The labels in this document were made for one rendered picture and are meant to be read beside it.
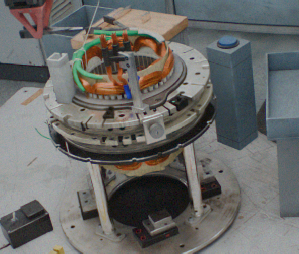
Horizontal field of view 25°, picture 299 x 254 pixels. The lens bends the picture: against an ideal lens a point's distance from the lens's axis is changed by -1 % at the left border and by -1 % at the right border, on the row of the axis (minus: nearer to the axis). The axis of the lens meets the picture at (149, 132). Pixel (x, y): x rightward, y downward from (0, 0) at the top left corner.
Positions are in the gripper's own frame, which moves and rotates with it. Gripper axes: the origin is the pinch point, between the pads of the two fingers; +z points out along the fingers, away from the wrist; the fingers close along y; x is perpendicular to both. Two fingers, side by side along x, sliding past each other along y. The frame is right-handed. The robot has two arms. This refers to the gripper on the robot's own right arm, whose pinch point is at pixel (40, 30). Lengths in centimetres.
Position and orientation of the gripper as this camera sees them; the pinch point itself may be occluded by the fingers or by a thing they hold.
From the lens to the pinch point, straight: 131.3
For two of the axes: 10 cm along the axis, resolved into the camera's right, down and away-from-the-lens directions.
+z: 1.6, 8.1, 5.6
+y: -2.1, 5.8, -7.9
